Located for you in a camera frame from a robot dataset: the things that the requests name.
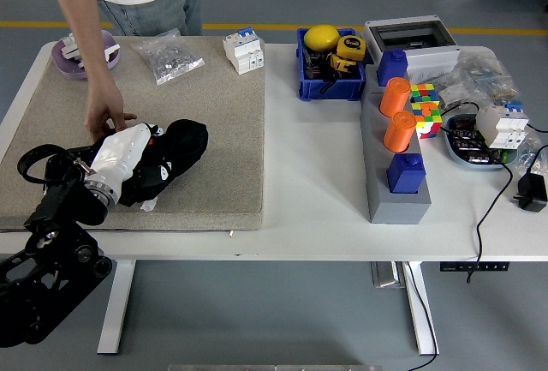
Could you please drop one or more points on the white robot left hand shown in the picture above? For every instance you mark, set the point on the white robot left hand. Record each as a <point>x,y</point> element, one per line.
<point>117,152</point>

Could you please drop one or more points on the person's right hand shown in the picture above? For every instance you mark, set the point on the person's right hand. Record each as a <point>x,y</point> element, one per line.
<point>105,107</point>

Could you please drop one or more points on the black rag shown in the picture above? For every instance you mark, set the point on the black rag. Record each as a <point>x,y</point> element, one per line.
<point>188,139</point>

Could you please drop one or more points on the person's right forearm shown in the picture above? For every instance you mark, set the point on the person's right forearm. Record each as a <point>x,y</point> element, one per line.
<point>83,24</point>

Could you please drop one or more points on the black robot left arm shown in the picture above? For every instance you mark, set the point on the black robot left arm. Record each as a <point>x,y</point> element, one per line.
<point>64,255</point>

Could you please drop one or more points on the grey box under desk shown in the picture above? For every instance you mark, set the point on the grey box under desk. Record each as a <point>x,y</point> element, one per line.
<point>385,274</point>

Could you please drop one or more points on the black desk control panel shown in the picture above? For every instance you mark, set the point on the black desk control panel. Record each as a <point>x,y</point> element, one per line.
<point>471,266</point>

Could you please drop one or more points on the purple plastic tray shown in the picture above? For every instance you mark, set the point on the purple plastic tray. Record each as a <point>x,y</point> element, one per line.
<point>66,67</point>

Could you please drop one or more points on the clear bag of screws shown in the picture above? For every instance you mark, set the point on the clear bag of screws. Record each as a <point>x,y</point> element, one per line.
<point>169,56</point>

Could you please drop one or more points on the grey-brown felt mat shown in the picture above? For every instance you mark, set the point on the grey-brown felt mat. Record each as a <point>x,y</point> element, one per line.
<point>214,139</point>

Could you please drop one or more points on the white circuit breaker blue switches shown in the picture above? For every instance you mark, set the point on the white circuit breaker blue switches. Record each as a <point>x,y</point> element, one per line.
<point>242,52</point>
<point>501,127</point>

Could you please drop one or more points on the white table leg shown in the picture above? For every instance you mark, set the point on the white table leg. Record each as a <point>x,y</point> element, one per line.
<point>115,306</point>
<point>421,311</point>

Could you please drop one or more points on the black hand tool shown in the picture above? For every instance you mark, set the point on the black hand tool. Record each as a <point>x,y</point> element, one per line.
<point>314,71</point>

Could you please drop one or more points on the blue plastic bin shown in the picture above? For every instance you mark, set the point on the blue plastic bin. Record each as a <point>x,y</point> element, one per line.
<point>329,92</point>

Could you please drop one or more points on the yellow round dome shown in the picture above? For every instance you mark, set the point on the yellow round dome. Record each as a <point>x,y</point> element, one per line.
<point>321,37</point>

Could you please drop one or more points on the yellow black tape measure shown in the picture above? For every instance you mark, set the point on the yellow black tape measure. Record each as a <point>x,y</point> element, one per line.
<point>341,64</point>

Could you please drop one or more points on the orange cylinder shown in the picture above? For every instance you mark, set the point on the orange cylinder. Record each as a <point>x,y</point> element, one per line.
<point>398,133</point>
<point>394,99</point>

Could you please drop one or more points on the grey peg base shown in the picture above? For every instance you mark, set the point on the grey peg base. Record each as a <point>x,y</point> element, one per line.
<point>398,210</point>

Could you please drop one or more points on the blue block with knob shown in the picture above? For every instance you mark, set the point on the blue block with knob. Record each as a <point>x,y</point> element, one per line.
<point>391,67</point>
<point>404,176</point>

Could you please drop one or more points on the colourful puzzle cube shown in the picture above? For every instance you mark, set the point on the colourful puzzle cube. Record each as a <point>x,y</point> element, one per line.
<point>428,114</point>

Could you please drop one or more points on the light blue bowl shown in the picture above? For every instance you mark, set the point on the light blue bowl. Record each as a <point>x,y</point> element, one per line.
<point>454,153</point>

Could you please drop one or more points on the small clear bag white label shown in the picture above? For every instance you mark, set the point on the small clear bag white label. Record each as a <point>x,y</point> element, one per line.
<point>454,94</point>

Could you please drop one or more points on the black parts pile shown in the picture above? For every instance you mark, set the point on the black parts pile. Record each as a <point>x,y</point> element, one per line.
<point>464,137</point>

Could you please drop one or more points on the clear bag of parts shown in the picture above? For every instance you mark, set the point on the clear bag of parts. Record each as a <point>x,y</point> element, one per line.
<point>531,152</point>
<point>484,73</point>

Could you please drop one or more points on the black power adapter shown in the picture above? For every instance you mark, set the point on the black power adapter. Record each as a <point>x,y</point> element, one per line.
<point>533,193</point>

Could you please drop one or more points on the white plastic bracket piece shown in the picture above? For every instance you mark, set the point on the white plastic bracket piece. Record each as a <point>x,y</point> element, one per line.
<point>112,52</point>
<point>68,39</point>
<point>69,50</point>

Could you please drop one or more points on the grey electrical enclosure box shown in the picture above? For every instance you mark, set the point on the grey electrical enclosure box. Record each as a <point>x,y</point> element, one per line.
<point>432,60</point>

